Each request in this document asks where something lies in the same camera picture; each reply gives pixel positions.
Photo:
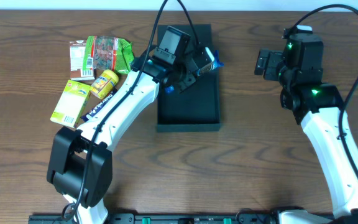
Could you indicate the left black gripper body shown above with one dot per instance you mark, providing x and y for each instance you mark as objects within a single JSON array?
[{"x": 194, "y": 63}]

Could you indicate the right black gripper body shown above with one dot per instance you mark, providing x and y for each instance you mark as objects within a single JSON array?
[{"x": 265, "y": 62}]

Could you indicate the blue Oreo cookie pack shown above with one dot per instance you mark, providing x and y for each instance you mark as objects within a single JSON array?
[{"x": 211, "y": 63}]

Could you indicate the dark green folding box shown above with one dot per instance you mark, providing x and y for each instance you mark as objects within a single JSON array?
[{"x": 188, "y": 100}]

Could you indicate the green snack bag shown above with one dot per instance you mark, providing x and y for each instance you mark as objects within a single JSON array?
[{"x": 108, "y": 53}]

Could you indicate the yellow green carton box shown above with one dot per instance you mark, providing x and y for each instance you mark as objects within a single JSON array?
[{"x": 71, "y": 104}]

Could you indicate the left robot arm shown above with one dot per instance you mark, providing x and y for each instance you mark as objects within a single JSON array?
[{"x": 80, "y": 163}]

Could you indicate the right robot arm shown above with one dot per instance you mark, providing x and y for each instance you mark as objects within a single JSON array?
[{"x": 316, "y": 107}]

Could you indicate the yellow plastic jar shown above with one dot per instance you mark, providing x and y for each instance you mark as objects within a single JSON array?
[{"x": 104, "y": 84}]

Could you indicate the purple Dairy Milk bar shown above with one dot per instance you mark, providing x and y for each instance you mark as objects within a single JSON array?
[{"x": 96, "y": 109}]

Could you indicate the brown white carton box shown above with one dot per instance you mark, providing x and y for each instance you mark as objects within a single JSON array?
[{"x": 77, "y": 53}]

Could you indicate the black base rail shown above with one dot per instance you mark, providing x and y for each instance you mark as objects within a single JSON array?
[{"x": 245, "y": 218}]

